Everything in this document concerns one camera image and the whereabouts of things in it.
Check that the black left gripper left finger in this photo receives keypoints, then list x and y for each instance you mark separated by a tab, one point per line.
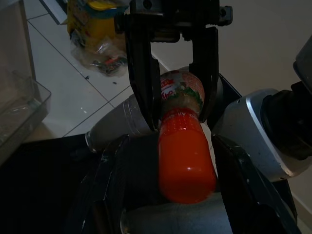
97	195

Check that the yellow package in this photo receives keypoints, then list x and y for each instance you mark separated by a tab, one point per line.
97	19

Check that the clear fridge door bin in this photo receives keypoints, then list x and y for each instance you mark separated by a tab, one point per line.
24	109

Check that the grey fridge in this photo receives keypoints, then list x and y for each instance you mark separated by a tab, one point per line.
14	36

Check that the clear plastic bag of rubbish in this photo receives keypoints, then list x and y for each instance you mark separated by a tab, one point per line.
102	63

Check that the orange-capped seasoning bottle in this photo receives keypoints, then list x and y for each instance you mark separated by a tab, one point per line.
185	158

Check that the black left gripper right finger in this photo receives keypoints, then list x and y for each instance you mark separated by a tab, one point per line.
248	200

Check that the robot's silver right leg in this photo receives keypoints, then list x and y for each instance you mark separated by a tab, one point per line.
243	126

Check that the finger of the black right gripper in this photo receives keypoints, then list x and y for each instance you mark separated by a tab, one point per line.
210	73
141	73

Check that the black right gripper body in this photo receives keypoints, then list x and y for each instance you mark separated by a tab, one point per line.
170	22

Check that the black floor mat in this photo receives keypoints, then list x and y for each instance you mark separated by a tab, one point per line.
36	182

